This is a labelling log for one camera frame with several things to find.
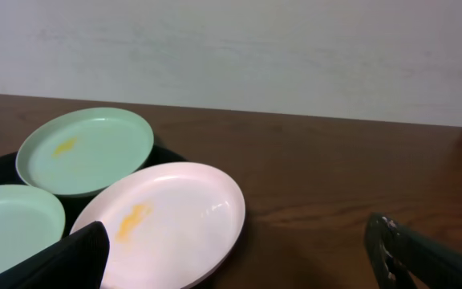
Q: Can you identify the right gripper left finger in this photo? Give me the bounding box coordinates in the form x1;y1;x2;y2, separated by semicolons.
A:
0;221;110;289

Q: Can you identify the mint plate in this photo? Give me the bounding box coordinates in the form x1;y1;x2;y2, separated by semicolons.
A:
15;108;155;197
0;185;66;273

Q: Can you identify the black round tray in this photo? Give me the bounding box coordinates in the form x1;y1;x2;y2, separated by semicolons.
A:
0;144;186;237

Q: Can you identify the pink plate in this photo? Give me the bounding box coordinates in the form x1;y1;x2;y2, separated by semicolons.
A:
71;162;245;288

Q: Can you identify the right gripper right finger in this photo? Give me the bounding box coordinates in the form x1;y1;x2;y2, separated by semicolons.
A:
364;213;462;289

